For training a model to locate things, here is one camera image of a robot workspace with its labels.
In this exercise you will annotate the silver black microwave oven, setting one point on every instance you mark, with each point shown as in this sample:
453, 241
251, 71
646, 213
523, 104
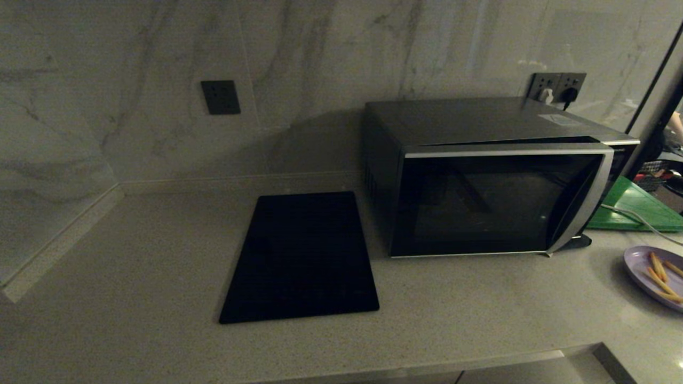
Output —
469, 120

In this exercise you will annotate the purple plate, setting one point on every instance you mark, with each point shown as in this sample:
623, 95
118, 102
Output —
643, 272

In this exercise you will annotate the black induction cooktop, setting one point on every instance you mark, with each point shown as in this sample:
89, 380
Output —
304, 256

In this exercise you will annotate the white plug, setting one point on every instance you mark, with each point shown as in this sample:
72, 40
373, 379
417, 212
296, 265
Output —
546, 96

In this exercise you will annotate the black plug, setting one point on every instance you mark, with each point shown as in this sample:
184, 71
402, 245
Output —
570, 96

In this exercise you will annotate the green cutting board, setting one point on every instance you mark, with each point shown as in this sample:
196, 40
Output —
640, 205

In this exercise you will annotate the metal shopping cart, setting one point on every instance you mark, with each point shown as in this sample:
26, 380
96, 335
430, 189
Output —
659, 176

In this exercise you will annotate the orange fry stick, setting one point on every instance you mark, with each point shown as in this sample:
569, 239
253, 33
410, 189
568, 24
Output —
659, 266
661, 282
673, 296
675, 268

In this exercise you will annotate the dark single wall socket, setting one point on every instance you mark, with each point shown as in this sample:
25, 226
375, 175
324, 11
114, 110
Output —
220, 97

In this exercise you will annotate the grey double wall socket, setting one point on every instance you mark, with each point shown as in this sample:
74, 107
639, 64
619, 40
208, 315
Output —
557, 81

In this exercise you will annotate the black metal frame post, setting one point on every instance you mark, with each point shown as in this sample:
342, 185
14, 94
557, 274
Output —
645, 154

